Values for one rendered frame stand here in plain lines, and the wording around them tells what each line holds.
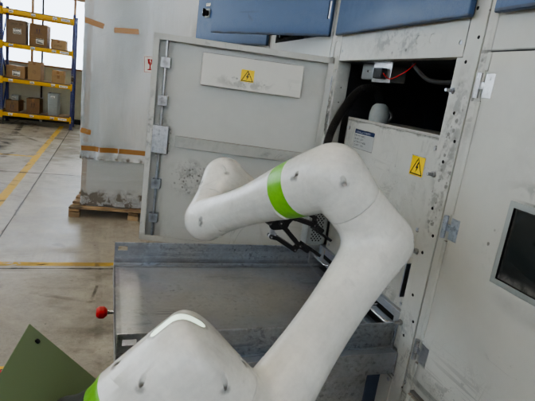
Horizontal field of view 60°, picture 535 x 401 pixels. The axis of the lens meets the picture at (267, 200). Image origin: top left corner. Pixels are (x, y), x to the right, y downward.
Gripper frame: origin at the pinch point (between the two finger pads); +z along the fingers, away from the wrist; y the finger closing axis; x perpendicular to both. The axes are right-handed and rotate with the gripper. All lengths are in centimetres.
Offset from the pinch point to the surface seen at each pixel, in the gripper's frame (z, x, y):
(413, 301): 12.2, 31.9, -3.2
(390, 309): 19.4, 20.0, 2.8
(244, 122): -26, -45, -18
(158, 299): -29.0, -1.6, 37.9
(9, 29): -264, -997, 49
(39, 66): -183, -996, 78
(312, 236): 9.3, -18.8, 0.3
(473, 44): -18, 32, -55
